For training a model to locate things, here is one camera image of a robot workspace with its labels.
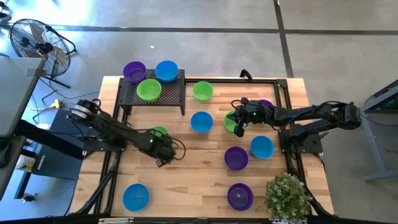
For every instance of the black perforated metal rack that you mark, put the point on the black perforated metal rack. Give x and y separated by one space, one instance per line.
174 93

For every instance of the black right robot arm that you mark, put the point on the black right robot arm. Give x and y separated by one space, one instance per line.
311 112

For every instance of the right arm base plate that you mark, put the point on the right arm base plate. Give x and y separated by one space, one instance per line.
308 146

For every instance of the blue-grey metal table frame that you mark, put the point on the blue-grey metal table frame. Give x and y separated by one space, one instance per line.
370 140

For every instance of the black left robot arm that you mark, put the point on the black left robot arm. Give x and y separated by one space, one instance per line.
105 124

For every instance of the blue plastic mini bowl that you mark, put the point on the blue plastic mini bowl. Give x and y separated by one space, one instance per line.
262 147
201 122
166 71
136 197

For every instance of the white bottle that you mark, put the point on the white bottle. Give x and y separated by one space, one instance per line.
25 161

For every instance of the purple plastic mini bowl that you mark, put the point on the purple plastic mini bowl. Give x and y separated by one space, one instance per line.
266 102
134 73
240 196
236 158

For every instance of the black desk support beam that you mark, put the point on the black desk support beam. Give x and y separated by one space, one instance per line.
46 138

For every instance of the grey desk top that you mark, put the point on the grey desk top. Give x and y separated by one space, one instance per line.
15 93

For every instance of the yellow power strip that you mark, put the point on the yellow power strip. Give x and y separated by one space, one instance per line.
56 103

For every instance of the black caster wheel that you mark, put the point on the black caster wheel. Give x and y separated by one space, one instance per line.
28 197

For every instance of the black floor fan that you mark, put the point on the black floor fan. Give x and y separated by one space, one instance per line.
43 48

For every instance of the green plastic mini bowl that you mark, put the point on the green plastic mini bowl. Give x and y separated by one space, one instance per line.
203 91
149 90
228 123
160 130

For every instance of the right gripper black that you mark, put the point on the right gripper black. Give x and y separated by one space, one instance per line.
253 112

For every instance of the black cabinet with label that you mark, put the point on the black cabinet with label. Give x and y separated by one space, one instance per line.
59 161

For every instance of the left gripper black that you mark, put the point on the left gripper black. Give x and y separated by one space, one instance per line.
157 147

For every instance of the small artificial flowering plant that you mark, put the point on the small artificial flowering plant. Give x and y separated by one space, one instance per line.
287 196

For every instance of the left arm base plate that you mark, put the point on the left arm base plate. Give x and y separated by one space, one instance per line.
93 146

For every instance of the white bracket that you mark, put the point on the white bracket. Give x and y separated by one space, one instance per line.
115 220

